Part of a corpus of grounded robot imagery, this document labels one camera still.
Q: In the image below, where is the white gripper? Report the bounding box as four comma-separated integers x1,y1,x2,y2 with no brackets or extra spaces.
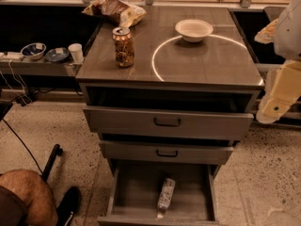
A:
254,19,301,124

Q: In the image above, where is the clear plastic water bottle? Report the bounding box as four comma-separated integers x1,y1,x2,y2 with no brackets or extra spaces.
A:
156,178,176,218

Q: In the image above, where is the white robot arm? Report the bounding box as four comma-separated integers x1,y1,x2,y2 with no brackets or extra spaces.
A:
255,0,301,124

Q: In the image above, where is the grey drawer cabinet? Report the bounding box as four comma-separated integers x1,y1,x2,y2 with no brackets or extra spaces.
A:
75,5,265,226

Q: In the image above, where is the top grey drawer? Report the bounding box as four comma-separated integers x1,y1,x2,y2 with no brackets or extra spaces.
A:
83,105,253,140

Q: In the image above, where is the bottom grey drawer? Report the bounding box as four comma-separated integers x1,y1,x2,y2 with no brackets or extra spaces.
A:
97,161,219,226

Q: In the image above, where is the white paper bowl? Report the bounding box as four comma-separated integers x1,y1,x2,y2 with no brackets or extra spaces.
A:
175,19,214,42

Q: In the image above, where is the patterned drink can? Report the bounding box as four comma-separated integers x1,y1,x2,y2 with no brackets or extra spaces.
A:
112,27,135,68

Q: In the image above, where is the crumpled chip bag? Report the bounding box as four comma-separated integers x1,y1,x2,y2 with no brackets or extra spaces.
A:
83,0,147,28

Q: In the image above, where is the white paper cup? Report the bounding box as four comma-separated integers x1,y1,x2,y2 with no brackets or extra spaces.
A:
68,43,84,63

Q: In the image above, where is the dark blue bowl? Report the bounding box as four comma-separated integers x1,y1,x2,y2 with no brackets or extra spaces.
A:
45,47,70,62

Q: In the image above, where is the black chair leg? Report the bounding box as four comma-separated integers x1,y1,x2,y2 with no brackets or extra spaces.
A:
41,144,63,181

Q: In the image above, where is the black shoe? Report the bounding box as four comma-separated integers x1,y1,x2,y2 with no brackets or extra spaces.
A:
56,186,81,226

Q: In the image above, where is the grey side shelf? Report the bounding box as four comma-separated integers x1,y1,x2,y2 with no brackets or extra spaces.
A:
0,58,81,77

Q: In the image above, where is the person's bare knee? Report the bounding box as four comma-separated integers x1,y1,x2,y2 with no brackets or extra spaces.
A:
0,169,58,226

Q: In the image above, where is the white power strip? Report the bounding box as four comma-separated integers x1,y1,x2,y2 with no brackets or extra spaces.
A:
0,52,24,60

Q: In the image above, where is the black cable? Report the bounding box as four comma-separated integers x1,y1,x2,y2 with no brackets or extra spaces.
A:
2,119,43,174

